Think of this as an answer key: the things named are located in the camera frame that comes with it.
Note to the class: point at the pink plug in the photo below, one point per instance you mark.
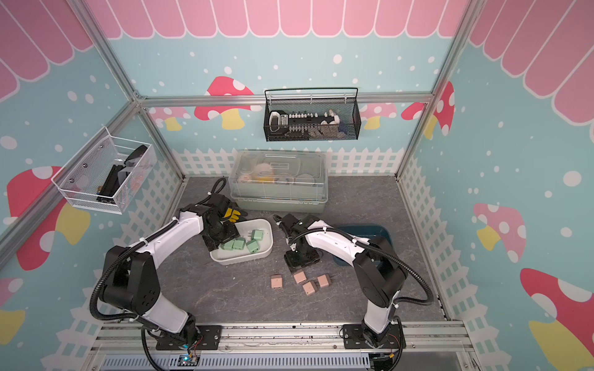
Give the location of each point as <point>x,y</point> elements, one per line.
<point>324,281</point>
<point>276,281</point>
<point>309,288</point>
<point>300,277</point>

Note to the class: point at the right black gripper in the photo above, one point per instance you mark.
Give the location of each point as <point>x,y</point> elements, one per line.
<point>291,263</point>

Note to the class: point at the clear lidded storage box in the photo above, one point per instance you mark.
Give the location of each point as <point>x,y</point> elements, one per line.
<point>282,181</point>

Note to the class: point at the white wire wall basket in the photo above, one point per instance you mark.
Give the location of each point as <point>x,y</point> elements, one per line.
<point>78,181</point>

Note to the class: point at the items in black basket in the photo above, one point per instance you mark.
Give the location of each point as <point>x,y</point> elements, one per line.
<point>304,126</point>

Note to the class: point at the black wire wall basket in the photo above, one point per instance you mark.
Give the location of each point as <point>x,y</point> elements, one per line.
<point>343,100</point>

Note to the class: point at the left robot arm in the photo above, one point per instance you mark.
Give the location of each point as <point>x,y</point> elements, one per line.
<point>129,287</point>

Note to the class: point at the aluminium front rail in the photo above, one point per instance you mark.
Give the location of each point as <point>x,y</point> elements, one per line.
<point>267,337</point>

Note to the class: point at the green circuit board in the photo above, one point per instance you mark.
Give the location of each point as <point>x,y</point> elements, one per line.
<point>188,361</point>

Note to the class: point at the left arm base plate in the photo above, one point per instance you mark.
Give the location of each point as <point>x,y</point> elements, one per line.
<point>204,337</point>

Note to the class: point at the dark teal plastic tray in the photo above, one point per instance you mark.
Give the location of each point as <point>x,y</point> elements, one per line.
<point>368,231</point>

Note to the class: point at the yellow rubber glove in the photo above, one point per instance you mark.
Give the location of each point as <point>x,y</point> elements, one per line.
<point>234,215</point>

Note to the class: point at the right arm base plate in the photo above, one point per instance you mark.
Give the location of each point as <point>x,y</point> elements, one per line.
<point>356,336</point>

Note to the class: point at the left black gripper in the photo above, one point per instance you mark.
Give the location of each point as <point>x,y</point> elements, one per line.
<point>231,233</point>

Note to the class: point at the green plug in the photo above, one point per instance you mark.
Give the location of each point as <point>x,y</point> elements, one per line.
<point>258,235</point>
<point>240,244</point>
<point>253,246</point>
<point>228,245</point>

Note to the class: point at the white plastic tray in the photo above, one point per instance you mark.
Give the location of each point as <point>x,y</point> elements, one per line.
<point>228,257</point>

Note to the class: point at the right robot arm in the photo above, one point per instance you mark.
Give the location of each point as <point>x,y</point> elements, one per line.
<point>385,280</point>

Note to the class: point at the black item in white basket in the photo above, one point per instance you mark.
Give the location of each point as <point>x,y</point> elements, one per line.
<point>118,175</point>

